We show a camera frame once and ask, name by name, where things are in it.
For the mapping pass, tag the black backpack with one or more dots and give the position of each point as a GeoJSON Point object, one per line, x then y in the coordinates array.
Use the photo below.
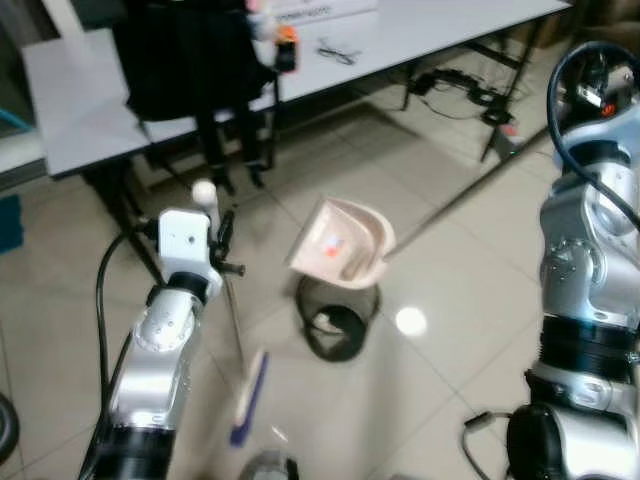
{"type": "Point", "coordinates": [185, 55]}

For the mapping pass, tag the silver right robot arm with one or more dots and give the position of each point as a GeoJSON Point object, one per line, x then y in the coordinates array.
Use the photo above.
{"type": "Point", "coordinates": [590, 260]}

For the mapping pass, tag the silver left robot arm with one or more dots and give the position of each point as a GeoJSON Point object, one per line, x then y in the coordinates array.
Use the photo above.
{"type": "Point", "coordinates": [160, 345]}

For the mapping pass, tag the orange and black device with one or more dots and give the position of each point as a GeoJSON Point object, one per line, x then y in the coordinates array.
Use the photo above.
{"type": "Point", "coordinates": [287, 45]}

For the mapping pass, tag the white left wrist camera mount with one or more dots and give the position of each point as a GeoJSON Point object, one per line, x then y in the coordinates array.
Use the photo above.
{"type": "Point", "coordinates": [182, 240]}

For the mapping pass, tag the broom with blue bristles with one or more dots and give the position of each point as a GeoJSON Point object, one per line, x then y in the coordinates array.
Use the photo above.
{"type": "Point", "coordinates": [250, 385]}

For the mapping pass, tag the black round floor bin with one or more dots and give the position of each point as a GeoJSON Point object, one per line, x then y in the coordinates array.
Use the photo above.
{"type": "Point", "coordinates": [335, 325]}

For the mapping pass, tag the white table with black legs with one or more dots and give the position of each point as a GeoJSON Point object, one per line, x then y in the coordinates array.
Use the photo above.
{"type": "Point", "coordinates": [420, 35]}

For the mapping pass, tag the blue storage box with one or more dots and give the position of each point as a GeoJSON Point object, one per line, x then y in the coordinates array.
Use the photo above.
{"type": "Point", "coordinates": [9, 225]}

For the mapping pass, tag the white printed box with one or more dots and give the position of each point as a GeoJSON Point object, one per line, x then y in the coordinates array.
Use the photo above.
{"type": "Point", "coordinates": [320, 10]}

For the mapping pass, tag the black eyeglasses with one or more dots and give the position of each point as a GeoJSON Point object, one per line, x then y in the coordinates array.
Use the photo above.
{"type": "Point", "coordinates": [338, 51]}

